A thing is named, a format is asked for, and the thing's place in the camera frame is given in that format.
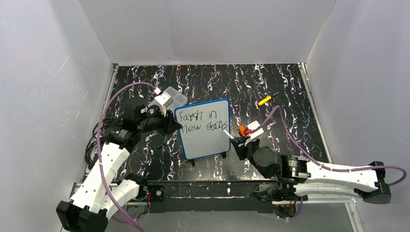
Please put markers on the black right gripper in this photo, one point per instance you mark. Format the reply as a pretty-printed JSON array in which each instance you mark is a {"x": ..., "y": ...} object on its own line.
[{"x": 243, "y": 147}]

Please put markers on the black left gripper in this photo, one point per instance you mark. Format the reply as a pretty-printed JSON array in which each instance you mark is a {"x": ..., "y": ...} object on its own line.
[{"x": 165, "y": 123}]

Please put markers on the blue framed whiteboard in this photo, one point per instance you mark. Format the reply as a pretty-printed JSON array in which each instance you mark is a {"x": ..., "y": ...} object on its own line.
[{"x": 203, "y": 123}]

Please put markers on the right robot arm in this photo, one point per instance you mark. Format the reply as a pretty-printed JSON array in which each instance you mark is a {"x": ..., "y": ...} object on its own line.
[{"x": 298, "y": 176}]

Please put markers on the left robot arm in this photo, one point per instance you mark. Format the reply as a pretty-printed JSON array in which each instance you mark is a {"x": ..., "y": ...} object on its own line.
[{"x": 93, "y": 204}]

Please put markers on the clear plastic screw box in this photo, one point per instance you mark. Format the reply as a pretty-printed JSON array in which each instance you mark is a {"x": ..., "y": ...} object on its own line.
[{"x": 177, "y": 99}]

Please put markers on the orange handled screwdriver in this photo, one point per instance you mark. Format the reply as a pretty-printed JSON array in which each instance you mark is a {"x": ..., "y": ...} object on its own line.
[{"x": 242, "y": 130}]

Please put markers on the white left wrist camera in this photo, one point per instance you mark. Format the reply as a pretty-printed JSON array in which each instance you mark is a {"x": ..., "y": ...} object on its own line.
[{"x": 164, "y": 102}]

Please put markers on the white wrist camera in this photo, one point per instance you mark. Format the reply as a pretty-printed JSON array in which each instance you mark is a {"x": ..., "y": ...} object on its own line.
[
  {"x": 164, "y": 102},
  {"x": 253, "y": 131}
]

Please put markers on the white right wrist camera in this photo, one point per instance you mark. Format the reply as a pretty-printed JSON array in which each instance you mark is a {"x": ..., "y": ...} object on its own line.
[{"x": 253, "y": 131}]

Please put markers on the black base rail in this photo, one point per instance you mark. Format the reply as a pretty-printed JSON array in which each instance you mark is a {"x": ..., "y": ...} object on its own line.
[{"x": 206, "y": 196}]

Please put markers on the yellow handled tool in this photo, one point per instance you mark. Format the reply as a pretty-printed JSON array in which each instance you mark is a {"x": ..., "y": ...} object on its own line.
[{"x": 267, "y": 99}]

